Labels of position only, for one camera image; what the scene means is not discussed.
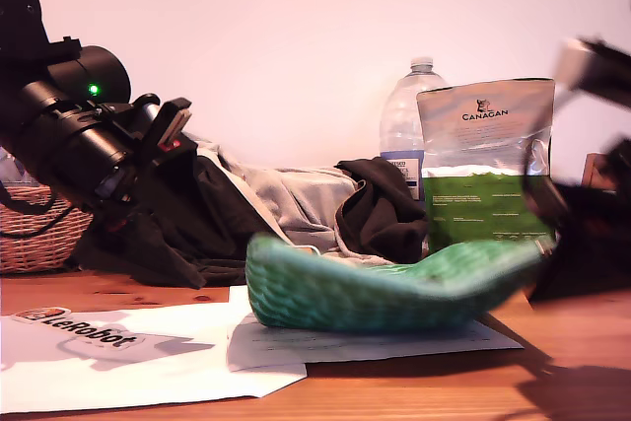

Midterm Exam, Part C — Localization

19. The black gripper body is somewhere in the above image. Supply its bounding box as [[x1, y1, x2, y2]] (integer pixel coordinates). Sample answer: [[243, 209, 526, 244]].
[[68, 99, 192, 243]]

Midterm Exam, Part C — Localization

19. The green wave pattern zip bag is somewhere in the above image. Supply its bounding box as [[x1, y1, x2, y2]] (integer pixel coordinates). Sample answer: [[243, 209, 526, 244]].
[[245, 233, 556, 335]]

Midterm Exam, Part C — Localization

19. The green silver Canagan food bag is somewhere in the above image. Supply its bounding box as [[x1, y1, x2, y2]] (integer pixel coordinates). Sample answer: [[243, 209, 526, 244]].
[[416, 77, 558, 254]]

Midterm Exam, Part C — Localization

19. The wooden chair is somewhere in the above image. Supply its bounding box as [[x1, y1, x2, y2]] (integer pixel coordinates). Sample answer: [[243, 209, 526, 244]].
[[583, 152, 620, 191]]

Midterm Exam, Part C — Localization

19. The clear plastic container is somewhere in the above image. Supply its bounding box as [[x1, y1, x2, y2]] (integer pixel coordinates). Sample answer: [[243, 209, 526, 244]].
[[0, 147, 31, 190]]

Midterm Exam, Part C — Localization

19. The large LeRobot sticker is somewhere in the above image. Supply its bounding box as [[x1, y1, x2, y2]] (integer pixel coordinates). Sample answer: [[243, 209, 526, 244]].
[[10, 306, 144, 352]]

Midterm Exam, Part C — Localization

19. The blank white paper sheet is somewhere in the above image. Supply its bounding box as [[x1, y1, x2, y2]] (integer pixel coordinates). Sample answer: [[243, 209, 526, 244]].
[[0, 300, 308, 415]]

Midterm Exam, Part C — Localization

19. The black hoodie with grey lining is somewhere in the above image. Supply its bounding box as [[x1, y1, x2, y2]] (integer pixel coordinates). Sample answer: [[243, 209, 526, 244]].
[[73, 137, 430, 290]]

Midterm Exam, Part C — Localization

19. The large clear water bottle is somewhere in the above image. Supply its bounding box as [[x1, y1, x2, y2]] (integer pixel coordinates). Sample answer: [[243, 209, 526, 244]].
[[378, 56, 450, 205]]

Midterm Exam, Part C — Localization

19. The printed white paper sheet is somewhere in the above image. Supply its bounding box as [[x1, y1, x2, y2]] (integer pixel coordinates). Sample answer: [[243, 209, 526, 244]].
[[226, 285, 526, 372]]

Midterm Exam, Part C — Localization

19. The pale grey camera box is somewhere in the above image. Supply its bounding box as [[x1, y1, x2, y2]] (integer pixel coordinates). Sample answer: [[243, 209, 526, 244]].
[[550, 37, 596, 93], [96, 93, 164, 139]]

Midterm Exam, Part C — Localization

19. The wicker basket with handle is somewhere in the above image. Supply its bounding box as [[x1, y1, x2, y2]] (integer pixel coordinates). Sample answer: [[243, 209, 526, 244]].
[[0, 178, 95, 275]]

